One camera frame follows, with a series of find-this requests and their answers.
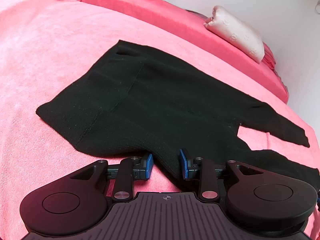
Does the pale pink embossed pillow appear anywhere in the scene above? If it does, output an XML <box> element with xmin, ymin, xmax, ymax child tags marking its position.
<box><xmin>203</xmin><ymin>5</ymin><xmax>265</xmax><ymax>63</ymax></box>

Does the folded red cloth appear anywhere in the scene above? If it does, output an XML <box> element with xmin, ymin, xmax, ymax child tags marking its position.
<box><xmin>262</xmin><ymin>43</ymin><xmax>276</xmax><ymax>70</ymax></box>

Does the red-pink bed sheet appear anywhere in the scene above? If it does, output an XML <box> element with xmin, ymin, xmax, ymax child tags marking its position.
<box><xmin>79</xmin><ymin>0</ymin><xmax>289</xmax><ymax>103</ymax></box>

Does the light pink blanket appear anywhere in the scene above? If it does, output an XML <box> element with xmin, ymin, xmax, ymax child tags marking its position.
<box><xmin>1</xmin><ymin>0</ymin><xmax>319</xmax><ymax>239</ymax></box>

